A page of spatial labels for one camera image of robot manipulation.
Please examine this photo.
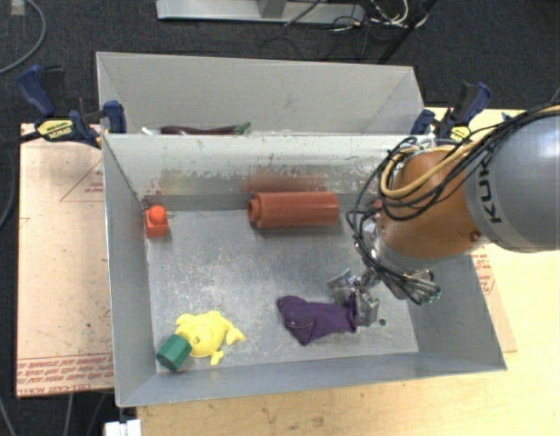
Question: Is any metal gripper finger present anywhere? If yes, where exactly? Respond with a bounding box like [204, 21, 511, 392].
[326, 268, 356, 306]
[354, 292, 382, 328]

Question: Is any green block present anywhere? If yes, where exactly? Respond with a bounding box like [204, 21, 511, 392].
[155, 333, 194, 373]

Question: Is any red-brown cylinder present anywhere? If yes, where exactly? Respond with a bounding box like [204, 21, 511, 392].
[246, 191, 341, 231]

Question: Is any orange block with peg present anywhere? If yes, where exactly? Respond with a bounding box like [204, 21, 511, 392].
[144, 204, 170, 240]

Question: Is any grey metal bin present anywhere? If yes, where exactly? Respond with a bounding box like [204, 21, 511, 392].
[95, 51, 508, 409]

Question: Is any purple cloth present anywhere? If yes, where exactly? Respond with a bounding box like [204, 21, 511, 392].
[275, 291, 359, 347]

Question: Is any yellow toy animal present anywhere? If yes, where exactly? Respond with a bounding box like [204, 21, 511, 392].
[174, 310, 247, 367]

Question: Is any brown cardboard board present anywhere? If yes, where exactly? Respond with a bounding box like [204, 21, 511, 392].
[15, 123, 519, 400]

